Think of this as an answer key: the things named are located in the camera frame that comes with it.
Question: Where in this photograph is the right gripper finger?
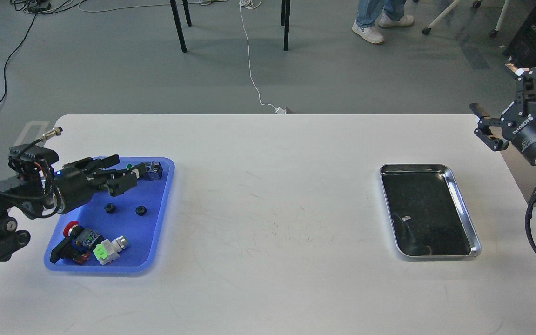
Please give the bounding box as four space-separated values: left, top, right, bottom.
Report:
469 103 514 151
504 63 536 117

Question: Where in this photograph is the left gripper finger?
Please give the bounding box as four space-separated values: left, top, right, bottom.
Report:
96 169 140 197
62 154 120 174

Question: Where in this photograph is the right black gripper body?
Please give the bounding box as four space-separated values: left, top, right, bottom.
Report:
505 105 536 167

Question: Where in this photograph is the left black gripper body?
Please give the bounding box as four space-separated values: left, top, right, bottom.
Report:
45 166 107 214

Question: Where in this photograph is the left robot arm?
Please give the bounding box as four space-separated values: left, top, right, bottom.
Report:
0 127 147 261

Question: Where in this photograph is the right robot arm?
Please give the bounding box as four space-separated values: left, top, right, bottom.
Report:
469 63 536 254

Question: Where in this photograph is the blue plastic tray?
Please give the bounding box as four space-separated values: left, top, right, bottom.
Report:
43 157 175 274

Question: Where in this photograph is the white chair base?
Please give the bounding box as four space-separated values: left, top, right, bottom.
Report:
421 0 512 39

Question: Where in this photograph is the metal tray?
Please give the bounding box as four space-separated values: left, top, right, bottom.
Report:
379 164 482 261

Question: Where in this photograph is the white sneaker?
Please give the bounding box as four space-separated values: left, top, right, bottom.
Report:
352 21 385 45
378 13 415 28

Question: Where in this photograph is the black table leg left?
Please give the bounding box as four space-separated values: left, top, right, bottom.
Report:
169 0 192 53

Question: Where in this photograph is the black table leg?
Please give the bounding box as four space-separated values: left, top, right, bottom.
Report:
281 0 291 52
169 0 192 53

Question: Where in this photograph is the black table leg right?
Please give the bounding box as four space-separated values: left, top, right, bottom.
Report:
281 0 291 52

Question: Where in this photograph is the green push button switch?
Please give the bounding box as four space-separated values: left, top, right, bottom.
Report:
126 161 162 181

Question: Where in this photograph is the red mushroom button switch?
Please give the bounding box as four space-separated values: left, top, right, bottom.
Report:
62 221 105 250

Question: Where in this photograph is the black selector switch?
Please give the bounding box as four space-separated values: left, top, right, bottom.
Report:
49 237 91 265

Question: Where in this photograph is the white green button switch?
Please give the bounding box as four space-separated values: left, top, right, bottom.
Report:
92 236 131 265

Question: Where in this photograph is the black cable on floor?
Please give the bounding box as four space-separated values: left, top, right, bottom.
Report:
0 0 78 176

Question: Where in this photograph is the white cable on floor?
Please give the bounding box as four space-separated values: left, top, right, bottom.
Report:
239 0 286 114

